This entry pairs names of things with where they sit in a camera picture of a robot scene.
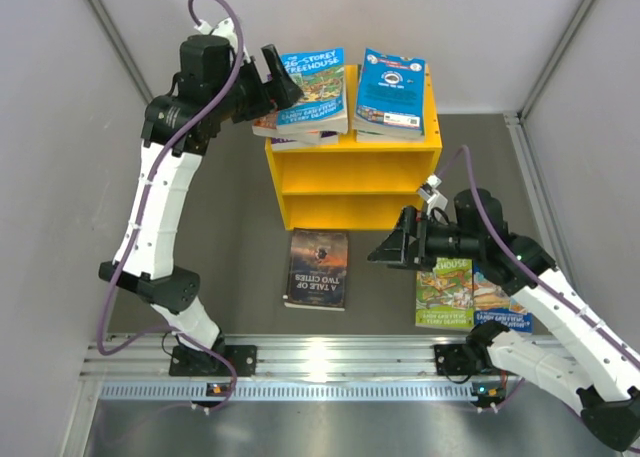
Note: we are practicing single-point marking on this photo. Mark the blue back-cover book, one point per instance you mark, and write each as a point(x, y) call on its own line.
point(390, 94)

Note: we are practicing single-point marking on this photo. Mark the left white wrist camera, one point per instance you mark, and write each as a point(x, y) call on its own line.
point(224, 28)

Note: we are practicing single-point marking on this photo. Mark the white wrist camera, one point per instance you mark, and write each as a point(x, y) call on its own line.
point(224, 28)
point(430, 194)

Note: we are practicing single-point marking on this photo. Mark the aluminium mounting rail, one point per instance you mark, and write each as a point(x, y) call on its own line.
point(291, 358)

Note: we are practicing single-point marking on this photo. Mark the dark Tale of Two Cities book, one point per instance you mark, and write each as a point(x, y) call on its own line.
point(317, 270)

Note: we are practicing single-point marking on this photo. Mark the blue 91-Storey Treehouse book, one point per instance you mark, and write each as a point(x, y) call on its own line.
point(492, 303)

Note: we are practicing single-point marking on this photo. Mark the light blue 26-Storey Treehouse book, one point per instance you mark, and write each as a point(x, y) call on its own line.
point(321, 76)

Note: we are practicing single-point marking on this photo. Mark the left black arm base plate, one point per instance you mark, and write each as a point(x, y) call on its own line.
point(187, 362)

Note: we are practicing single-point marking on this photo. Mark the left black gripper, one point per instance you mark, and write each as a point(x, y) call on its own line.
point(268, 96)

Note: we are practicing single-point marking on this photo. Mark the lime 65-Storey Treehouse book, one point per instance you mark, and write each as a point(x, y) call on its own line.
point(444, 296)

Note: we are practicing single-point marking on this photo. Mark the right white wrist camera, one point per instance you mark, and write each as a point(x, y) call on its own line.
point(430, 194)

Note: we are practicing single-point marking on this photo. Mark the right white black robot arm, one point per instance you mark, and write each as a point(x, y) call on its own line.
point(599, 381)

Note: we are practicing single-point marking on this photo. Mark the slotted grey cable duct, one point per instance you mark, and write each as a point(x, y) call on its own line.
point(263, 391)

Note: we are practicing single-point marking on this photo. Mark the orange 78-Storey Treehouse book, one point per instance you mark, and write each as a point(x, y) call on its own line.
point(267, 126)

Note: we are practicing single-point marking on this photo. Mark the purple 52-Storey Treehouse book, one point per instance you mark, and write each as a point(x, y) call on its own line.
point(303, 141)

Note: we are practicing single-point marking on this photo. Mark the green 104-Storey Treehouse book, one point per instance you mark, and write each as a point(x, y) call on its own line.
point(374, 137)

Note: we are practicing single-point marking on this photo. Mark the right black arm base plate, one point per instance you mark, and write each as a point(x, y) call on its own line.
point(457, 362)

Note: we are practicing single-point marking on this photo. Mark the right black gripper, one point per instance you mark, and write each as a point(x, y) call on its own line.
point(391, 249)

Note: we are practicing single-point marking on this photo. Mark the yellow wooden shelf box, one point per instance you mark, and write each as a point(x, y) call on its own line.
point(353, 185)

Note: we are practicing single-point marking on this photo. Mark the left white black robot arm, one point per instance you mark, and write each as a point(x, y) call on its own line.
point(214, 83)

